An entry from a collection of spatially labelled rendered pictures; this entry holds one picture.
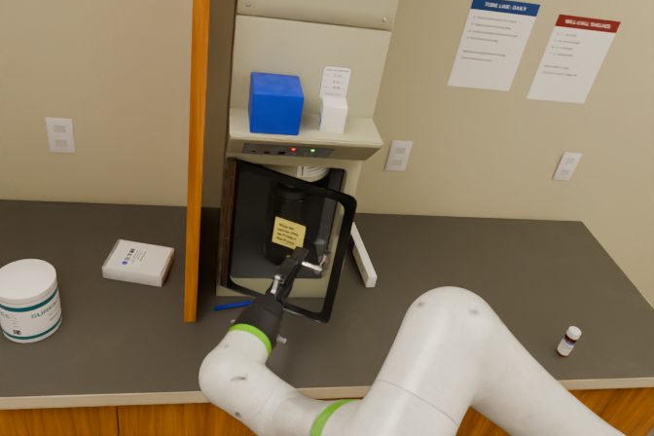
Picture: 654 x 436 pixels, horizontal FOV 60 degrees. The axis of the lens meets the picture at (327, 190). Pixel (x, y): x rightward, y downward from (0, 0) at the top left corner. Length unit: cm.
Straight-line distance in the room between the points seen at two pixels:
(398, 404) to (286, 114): 65
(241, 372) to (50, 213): 102
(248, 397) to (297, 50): 68
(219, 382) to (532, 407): 52
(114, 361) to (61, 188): 69
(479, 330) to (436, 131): 125
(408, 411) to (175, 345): 89
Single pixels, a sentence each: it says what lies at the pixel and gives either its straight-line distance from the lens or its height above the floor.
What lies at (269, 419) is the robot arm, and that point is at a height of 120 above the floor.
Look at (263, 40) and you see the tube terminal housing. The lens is 118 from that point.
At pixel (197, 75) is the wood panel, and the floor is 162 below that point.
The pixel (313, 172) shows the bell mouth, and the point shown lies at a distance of 138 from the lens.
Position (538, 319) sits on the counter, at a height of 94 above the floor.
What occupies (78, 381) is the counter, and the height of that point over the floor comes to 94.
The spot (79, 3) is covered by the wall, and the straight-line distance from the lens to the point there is 166.
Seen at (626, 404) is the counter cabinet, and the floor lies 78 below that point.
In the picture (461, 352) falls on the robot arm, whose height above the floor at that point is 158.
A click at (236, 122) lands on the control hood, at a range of 119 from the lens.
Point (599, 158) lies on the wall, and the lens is 224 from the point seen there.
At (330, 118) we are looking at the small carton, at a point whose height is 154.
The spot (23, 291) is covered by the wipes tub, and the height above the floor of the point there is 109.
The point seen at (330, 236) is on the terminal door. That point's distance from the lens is 130.
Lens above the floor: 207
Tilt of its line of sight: 34 degrees down
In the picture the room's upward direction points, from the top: 11 degrees clockwise
